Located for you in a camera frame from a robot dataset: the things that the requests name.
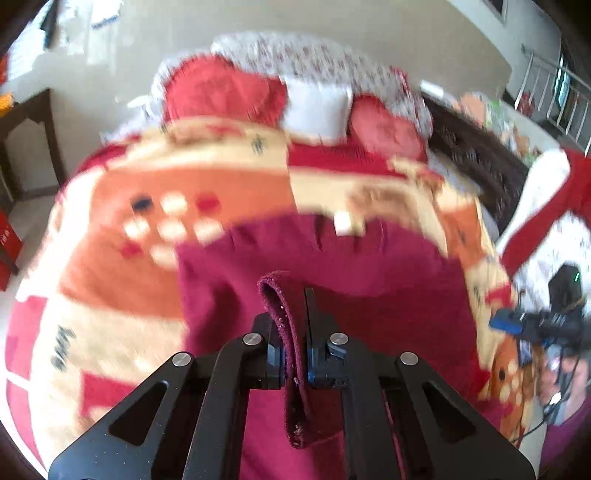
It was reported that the dark wooden side table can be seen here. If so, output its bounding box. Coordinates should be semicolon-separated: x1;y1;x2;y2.
0;88;63;204

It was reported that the metal railing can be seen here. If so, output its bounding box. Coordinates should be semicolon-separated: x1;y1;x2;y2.
515;51;591;153

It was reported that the red cloth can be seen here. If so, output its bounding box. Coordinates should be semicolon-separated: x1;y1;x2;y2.
501;148;591;273

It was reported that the white chair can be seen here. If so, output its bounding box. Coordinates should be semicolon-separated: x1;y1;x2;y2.
496;148;591;305

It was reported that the orange printed fleece blanket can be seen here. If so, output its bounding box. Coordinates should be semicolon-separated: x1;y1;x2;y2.
4;117;550;467

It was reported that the large red heart pillow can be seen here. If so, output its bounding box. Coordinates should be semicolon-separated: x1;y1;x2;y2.
164;58;289;127

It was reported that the small red heart pillow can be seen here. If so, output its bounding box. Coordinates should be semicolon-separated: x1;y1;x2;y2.
348;95;430;162

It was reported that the red bedsheet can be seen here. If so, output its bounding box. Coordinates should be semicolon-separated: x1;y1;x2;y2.
288;141;407;178

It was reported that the white pillow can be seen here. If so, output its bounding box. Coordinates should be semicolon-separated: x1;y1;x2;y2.
281;76;354;144

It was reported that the person's purple shirt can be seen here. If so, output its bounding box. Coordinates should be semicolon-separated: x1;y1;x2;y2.
538;406;591;467

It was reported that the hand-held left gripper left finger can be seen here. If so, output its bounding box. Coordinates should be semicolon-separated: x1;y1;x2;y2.
47;313;284;480

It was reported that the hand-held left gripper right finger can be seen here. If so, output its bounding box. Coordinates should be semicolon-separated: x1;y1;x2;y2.
302;287;536;480

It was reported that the red cardboard box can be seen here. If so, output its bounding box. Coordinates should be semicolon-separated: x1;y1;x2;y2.
0;210;24;291

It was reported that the maroon knit garment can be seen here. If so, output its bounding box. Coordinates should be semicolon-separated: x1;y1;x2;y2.
178;215;506;480

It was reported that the framed wall picture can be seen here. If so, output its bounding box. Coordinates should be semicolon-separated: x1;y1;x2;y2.
480;0;509;21

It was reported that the dark hanging cloth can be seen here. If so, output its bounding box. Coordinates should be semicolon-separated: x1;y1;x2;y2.
41;0;60;49

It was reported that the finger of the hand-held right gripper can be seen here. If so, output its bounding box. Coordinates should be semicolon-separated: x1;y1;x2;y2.
488;309;525;334

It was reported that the wall calendar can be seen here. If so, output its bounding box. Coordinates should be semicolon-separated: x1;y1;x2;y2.
90;0;123;28

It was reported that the pile of colourful packets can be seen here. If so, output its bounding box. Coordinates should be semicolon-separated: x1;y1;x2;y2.
455;92;561;162

